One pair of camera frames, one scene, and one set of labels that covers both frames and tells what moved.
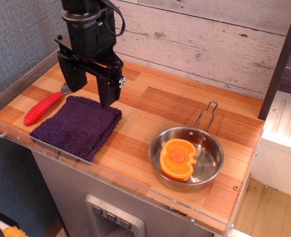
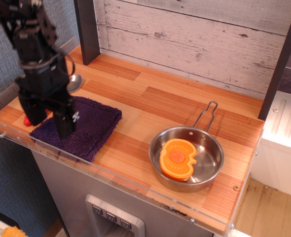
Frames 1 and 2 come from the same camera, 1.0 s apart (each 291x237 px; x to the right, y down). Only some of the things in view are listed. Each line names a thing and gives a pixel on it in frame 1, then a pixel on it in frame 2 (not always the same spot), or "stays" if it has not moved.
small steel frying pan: [209, 155] stays
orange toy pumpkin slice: [177, 159] stays
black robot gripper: [91, 49] → [47, 78]
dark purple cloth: [80, 127] stays
